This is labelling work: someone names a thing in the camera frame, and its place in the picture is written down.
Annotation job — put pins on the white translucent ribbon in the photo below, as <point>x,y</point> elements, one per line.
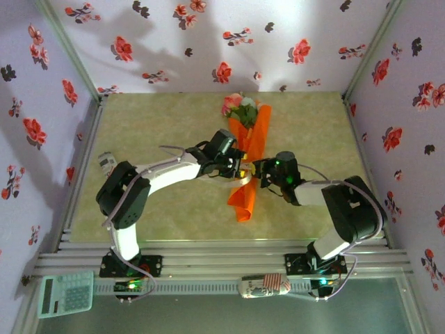
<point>240,182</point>

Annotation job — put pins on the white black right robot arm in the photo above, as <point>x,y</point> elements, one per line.
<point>351,208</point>

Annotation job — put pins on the striped printed pouch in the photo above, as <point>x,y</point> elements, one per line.
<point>264,286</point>

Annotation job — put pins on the small grey white device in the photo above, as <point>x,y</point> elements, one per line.
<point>105,163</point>

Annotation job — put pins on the right controller circuit board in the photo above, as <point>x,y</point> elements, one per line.
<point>324,282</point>

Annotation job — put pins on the controller circuit board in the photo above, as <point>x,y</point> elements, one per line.
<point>324,282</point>
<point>129,286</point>

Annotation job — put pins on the left controller circuit board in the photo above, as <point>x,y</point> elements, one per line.
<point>129,286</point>

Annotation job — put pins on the pale green calculator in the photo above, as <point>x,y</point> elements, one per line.
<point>66,294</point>

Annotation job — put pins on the aluminium side rail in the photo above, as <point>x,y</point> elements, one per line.
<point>78,195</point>
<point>361,139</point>

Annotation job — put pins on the aluminium front rail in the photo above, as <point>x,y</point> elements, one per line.
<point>215,255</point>

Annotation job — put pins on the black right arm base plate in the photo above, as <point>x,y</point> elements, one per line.
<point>295,263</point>

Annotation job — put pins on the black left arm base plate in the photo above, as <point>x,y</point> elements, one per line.
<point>153,264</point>

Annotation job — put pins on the aluminium corner post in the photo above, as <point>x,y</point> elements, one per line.
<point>373,45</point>
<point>66,48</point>

